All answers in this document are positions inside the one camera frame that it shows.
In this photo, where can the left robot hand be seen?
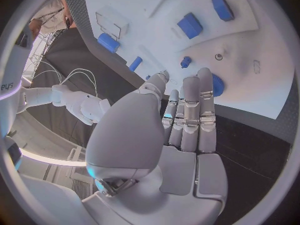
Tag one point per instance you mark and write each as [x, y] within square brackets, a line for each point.
[131, 138]

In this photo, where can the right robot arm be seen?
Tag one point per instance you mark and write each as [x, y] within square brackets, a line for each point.
[70, 102]

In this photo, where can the white task board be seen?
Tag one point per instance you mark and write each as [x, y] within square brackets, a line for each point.
[246, 46]

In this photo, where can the small blue plug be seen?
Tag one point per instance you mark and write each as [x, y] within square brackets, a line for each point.
[148, 77]

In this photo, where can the blue slim cylinder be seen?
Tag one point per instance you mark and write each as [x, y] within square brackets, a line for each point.
[135, 64]

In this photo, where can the glowing light bar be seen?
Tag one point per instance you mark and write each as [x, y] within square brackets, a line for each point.
[51, 160]

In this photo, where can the blue peg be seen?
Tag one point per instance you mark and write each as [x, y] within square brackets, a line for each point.
[186, 61]

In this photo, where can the blue thick cylinder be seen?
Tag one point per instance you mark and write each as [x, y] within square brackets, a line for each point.
[108, 42]

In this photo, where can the blue gear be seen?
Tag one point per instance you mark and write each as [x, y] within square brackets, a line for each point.
[218, 85]

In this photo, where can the blue square block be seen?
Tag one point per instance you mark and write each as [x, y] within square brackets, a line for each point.
[189, 26]

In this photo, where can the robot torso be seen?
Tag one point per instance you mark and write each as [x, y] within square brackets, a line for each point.
[10, 75]

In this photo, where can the person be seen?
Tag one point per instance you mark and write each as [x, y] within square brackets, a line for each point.
[52, 11]

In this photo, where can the blue rounded block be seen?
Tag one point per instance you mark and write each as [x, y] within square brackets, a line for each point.
[221, 8]

